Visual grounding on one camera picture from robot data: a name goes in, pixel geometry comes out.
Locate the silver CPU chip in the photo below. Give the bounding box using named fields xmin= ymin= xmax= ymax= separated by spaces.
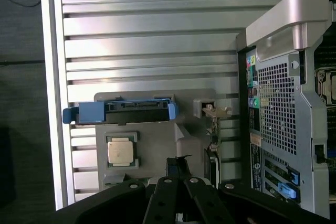
xmin=107 ymin=137 xmax=135 ymax=165

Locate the graphics card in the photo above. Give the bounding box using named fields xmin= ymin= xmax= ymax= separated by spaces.
xmin=201 ymin=103 xmax=233 ymax=190

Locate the grey parts rack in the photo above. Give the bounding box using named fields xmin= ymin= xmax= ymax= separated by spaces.
xmin=93 ymin=89 xmax=222 ymax=192

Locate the hard disk in blue caddy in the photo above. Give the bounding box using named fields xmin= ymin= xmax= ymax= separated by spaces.
xmin=62 ymin=99 xmax=179 ymax=125

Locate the open black PC case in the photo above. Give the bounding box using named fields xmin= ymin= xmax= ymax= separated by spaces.
xmin=236 ymin=0 xmax=336 ymax=221

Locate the CPU socket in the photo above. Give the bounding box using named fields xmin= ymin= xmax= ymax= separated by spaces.
xmin=314 ymin=68 xmax=336 ymax=99

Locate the green motherboard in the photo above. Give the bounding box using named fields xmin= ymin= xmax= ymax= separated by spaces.
xmin=313 ymin=19 xmax=336 ymax=164

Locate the thin black floor cable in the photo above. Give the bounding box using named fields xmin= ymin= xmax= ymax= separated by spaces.
xmin=0 ymin=0 xmax=40 ymax=7

